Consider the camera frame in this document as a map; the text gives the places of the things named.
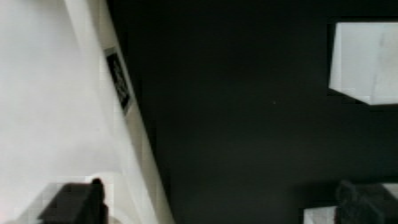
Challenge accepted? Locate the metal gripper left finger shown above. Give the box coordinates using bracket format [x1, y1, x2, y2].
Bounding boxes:
[39, 179, 109, 224]

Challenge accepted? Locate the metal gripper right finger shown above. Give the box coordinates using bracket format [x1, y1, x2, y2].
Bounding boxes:
[334, 179, 398, 224]

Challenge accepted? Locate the white square tabletop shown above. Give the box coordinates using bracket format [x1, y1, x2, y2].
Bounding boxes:
[0, 0, 176, 224]

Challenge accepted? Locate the white table leg with tag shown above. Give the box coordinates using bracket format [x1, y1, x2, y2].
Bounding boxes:
[329, 22, 398, 105]

